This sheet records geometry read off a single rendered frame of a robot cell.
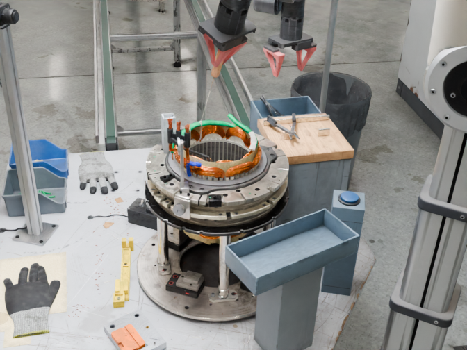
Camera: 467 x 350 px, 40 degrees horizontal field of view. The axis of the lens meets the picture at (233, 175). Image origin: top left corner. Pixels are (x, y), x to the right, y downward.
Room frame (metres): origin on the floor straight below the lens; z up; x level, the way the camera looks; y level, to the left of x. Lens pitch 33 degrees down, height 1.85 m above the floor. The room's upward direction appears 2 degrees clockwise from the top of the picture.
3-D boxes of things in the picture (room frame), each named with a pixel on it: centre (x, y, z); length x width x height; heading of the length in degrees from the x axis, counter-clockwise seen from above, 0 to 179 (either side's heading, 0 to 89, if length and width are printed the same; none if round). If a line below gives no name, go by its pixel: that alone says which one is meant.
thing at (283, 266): (0.99, -0.12, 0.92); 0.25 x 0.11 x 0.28; 124
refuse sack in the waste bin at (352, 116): (2.81, -0.45, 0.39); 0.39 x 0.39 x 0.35
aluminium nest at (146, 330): (0.98, 0.20, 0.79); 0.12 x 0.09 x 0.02; 37
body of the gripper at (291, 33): (1.57, -0.13, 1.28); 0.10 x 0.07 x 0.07; 125
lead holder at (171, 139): (1.13, 0.11, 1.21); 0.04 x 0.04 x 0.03; 18
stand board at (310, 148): (1.42, -0.17, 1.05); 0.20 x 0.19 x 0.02; 15
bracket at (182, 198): (1.08, 0.10, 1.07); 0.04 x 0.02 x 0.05; 66
